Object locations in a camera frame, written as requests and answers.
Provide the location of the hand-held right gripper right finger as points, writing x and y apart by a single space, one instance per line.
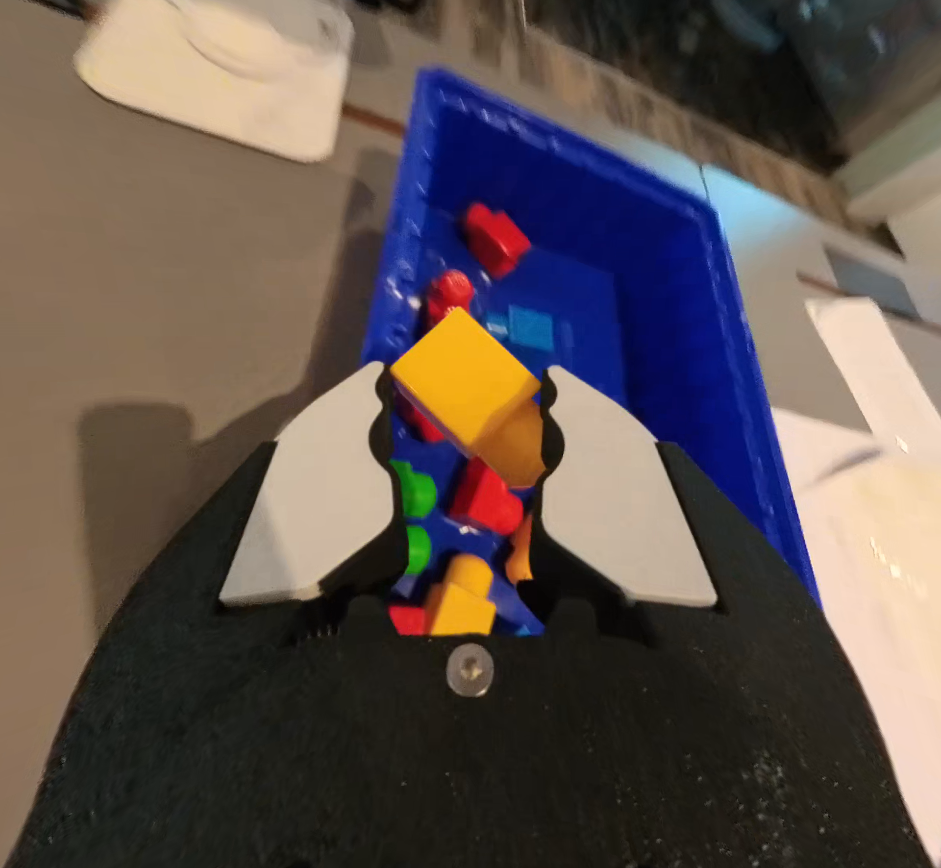
617 500

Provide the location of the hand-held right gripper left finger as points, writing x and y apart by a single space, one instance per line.
309 500

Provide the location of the yellow one-stud block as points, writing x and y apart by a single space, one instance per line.
463 375

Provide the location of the blue plastic bin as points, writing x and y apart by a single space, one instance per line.
661 258

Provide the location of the pile of loose toy blocks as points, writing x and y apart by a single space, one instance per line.
496 239

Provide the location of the instruction sheet on stand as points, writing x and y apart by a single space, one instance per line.
220 96

